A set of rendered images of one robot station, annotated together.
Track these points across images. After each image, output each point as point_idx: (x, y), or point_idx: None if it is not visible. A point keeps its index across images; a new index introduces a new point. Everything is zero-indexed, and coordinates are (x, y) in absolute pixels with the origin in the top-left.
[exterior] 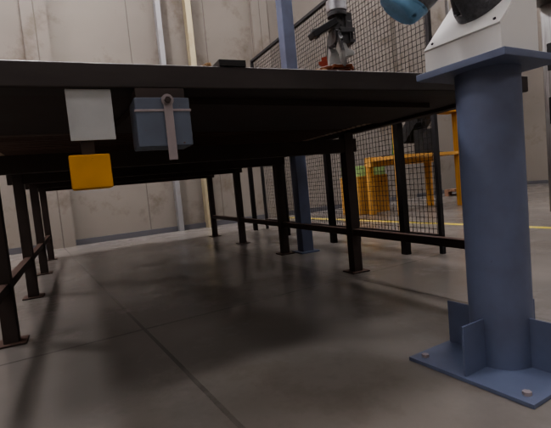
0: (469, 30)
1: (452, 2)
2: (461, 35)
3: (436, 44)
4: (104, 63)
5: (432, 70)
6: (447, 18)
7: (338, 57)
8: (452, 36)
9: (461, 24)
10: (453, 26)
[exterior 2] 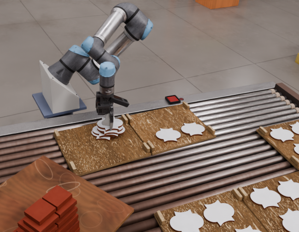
0: (70, 85)
1: (71, 76)
2: (72, 87)
3: (76, 94)
4: (211, 91)
5: (83, 101)
6: (62, 85)
7: (105, 120)
8: (73, 89)
9: (67, 84)
10: (67, 86)
